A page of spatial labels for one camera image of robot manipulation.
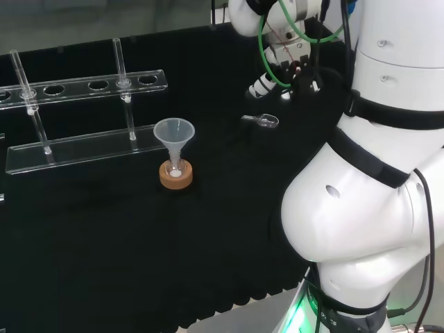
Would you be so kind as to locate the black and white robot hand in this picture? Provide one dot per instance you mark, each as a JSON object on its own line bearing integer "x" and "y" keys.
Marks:
{"x": 305, "y": 81}

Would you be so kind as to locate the clear plastic funnel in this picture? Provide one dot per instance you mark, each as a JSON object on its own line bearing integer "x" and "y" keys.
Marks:
{"x": 174, "y": 133}

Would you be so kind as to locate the small glass weighing funnel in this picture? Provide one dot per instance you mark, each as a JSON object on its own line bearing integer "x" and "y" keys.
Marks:
{"x": 267, "y": 121}

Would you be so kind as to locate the small round-bottom glass flask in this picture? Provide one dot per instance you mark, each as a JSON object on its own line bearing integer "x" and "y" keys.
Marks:
{"x": 175, "y": 172}

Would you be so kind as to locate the clear acrylic funnel stand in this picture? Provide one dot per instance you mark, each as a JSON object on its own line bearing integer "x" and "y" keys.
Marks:
{"x": 86, "y": 149}

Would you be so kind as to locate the black bench cloth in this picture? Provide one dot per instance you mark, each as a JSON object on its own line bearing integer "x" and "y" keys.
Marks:
{"x": 121, "y": 243}

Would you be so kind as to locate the grey metal base plate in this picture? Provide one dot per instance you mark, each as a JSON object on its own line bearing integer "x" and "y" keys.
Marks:
{"x": 249, "y": 317}

